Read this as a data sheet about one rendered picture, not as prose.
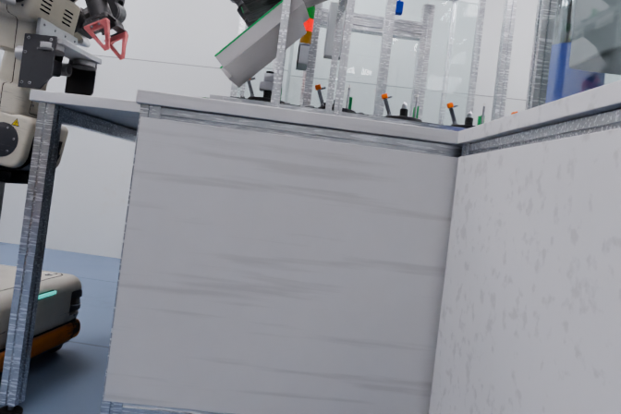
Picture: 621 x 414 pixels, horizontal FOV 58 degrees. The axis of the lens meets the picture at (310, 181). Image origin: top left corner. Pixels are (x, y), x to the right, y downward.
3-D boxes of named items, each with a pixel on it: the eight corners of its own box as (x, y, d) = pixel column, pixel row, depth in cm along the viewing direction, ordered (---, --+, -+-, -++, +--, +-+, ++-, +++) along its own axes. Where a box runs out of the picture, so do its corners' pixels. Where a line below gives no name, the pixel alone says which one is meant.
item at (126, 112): (29, 100, 145) (30, 89, 146) (154, 138, 235) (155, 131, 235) (292, 129, 139) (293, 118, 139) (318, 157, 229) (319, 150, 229)
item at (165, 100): (135, 102, 123) (137, 89, 123) (212, 150, 273) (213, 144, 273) (736, 180, 131) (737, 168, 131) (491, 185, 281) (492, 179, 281)
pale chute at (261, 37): (224, 67, 151) (213, 55, 152) (235, 79, 164) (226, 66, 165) (304, 2, 149) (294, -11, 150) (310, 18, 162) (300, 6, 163)
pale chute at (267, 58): (228, 79, 166) (219, 67, 167) (238, 88, 179) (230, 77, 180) (301, 18, 164) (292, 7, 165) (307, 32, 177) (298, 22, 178)
